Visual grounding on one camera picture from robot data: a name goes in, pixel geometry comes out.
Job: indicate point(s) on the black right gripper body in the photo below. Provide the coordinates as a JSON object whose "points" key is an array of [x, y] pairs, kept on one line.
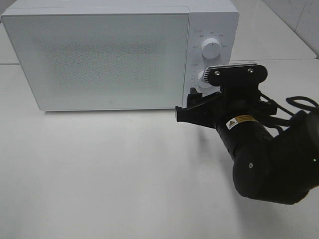
{"points": [[243, 102]]}

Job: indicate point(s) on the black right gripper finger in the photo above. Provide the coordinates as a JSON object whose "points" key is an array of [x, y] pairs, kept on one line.
{"points": [[202, 115], [194, 98]]}

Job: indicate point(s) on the white timer knob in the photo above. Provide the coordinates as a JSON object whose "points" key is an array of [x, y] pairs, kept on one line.
{"points": [[201, 82]]}

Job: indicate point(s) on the white microwave door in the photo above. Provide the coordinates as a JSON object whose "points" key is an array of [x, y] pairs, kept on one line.
{"points": [[102, 62]]}

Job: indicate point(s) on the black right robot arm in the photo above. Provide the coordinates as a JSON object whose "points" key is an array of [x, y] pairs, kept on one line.
{"points": [[274, 160]]}

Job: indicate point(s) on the upper white power knob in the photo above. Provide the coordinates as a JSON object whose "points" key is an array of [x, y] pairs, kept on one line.
{"points": [[210, 47]]}

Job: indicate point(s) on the white microwave oven body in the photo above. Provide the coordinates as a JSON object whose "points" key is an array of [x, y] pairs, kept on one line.
{"points": [[207, 18]]}

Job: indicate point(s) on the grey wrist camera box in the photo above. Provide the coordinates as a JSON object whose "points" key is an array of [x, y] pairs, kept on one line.
{"points": [[235, 75]]}

